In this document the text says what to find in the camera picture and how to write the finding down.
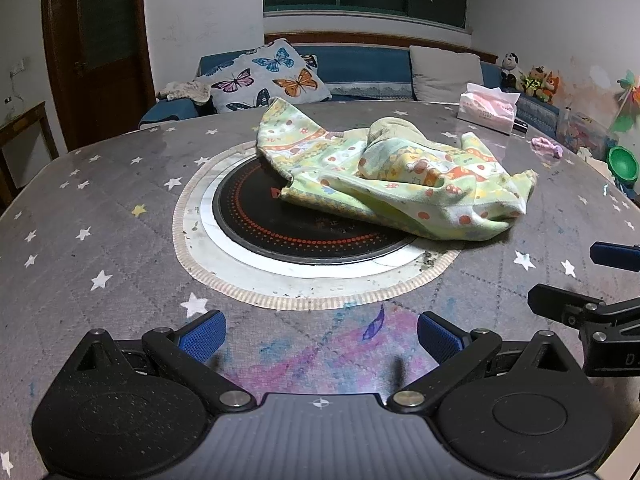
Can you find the beige pillow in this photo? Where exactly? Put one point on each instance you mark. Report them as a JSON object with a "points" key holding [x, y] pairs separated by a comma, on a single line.
{"points": [[445, 72]]}

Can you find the crumpled beige cloth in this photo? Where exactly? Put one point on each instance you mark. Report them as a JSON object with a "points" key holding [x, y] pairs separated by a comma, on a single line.
{"points": [[187, 91]]}

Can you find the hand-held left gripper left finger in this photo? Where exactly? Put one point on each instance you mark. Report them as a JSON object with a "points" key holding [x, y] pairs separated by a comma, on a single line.
{"points": [[202, 336]]}

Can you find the small black object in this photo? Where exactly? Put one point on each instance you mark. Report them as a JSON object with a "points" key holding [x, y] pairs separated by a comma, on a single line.
{"points": [[519, 127]]}

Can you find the round black induction cooktop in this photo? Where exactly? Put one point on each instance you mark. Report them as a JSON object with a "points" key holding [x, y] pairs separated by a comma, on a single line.
{"points": [[280, 230]]}

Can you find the pink scrunchie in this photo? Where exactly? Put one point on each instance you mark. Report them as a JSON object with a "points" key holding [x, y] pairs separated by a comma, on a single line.
{"points": [[547, 146]]}

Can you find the wooden side table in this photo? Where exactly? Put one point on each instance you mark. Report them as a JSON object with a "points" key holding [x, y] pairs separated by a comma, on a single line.
{"points": [[30, 120]]}

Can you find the green plastic bowl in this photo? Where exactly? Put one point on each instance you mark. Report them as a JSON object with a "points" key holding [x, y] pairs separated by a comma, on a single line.
{"points": [[624, 162]]}

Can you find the butterfly print pillow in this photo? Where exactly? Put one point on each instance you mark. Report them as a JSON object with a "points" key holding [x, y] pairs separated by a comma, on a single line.
{"points": [[270, 77]]}

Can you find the colourful pinwheel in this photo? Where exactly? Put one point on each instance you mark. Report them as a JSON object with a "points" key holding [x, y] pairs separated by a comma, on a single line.
{"points": [[627, 105]]}

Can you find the pink tissue box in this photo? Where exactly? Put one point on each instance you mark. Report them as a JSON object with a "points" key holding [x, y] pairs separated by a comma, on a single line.
{"points": [[485, 110]]}

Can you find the panda plush toy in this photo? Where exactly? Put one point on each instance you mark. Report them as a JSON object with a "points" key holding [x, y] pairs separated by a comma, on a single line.
{"points": [[511, 70]]}

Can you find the grey star tablecloth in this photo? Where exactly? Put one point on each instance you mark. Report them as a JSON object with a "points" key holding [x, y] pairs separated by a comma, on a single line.
{"points": [[100, 210]]}

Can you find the green printed baby garment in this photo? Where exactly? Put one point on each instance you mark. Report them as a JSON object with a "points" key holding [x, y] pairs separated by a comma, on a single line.
{"points": [[400, 185]]}

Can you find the orange fox plush toy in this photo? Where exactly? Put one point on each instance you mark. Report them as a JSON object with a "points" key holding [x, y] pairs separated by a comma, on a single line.
{"points": [[551, 87]]}

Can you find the clear toy package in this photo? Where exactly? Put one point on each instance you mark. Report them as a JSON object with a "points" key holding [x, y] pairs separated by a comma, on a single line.
{"points": [[582, 130]]}

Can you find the yellow green plush toy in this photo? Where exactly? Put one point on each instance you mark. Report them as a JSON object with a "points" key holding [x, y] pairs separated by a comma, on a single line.
{"points": [[532, 84]]}

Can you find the dark wooden door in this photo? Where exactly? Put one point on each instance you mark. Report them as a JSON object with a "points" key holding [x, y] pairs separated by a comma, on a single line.
{"points": [[100, 50]]}

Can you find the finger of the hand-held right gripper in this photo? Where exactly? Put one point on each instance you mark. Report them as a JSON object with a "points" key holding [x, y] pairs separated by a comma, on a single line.
{"points": [[612, 254], [560, 300]]}

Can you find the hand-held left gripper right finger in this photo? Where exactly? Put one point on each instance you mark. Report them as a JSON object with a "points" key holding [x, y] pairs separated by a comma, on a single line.
{"points": [[439, 336]]}

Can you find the blue sofa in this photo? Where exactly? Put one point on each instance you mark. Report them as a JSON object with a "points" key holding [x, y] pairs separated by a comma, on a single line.
{"points": [[360, 67]]}

